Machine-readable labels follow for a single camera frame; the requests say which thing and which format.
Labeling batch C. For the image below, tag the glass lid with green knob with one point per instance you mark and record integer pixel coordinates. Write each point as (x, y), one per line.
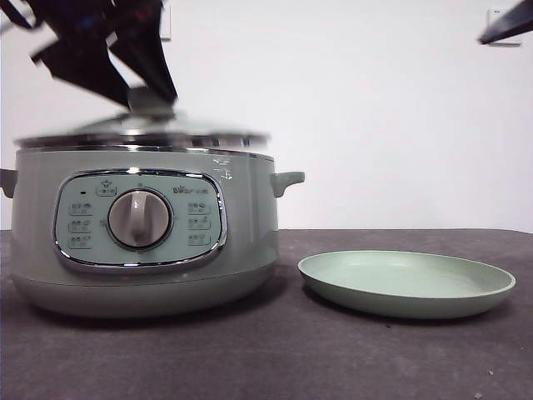
(137, 125)

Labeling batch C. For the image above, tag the pale green electric steamer pot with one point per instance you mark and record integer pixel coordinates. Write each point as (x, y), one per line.
(250, 208)

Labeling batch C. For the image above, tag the pale green round plate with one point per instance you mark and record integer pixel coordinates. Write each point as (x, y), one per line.
(399, 275)

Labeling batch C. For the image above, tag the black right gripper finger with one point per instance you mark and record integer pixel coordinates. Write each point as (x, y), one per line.
(510, 26)

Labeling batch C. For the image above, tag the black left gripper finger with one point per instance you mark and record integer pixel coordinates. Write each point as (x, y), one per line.
(87, 66)
(150, 58)

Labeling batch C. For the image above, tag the white wall socket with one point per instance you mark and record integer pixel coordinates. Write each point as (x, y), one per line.
(495, 20)
(166, 25)

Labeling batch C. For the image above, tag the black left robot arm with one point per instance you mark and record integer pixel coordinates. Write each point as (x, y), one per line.
(91, 14)

